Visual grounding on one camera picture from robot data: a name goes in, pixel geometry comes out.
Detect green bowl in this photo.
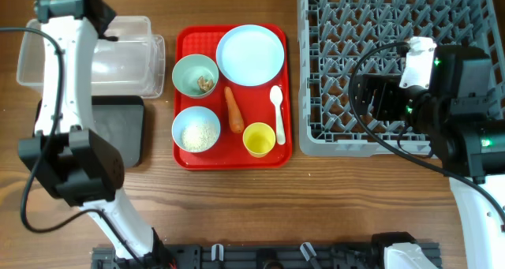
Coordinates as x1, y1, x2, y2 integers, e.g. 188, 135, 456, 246
172, 54, 219, 99

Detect yellow plastic cup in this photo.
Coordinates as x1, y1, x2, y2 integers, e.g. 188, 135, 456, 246
242, 122, 276, 158

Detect brown mushroom piece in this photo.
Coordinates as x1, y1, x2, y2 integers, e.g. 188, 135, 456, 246
196, 77, 215, 93

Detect light blue bowl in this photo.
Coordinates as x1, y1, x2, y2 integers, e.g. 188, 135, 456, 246
171, 106, 221, 153

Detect white rice grains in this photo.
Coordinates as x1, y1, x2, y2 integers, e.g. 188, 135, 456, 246
181, 121, 219, 152

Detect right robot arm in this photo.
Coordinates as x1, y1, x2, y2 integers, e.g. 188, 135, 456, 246
349, 42, 504, 268

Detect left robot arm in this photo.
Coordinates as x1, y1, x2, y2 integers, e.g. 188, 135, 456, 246
18, 0, 177, 268

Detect clear plastic waste bin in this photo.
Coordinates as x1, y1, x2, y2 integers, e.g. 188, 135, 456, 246
17, 16, 166, 99

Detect grey dishwasher rack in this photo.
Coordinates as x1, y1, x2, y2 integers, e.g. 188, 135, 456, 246
297, 0, 504, 157

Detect white plastic spoon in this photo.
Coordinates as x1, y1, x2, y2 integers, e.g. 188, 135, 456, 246
270, 85, 286, 145

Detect black rectangular tray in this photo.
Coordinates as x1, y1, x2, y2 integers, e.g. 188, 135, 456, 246
34, 95, 146, 169

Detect light blue plate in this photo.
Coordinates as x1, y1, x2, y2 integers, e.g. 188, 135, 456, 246
215, 24, 285, 87

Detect orange carrot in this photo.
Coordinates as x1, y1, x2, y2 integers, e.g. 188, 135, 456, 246
224, 87, 245, 133

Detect red serving tray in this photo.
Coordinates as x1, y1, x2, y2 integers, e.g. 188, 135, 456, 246
173, 24, 293, 170

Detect right black cable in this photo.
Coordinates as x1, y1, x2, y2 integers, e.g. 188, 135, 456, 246
347, 41, 505, 222

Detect black cable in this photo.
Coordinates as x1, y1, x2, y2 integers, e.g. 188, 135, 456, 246
0, 26, 151, 269
347, 41, 505, 222

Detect left black cable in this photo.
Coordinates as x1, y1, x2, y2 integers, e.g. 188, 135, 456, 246
0, 26, 151, 269

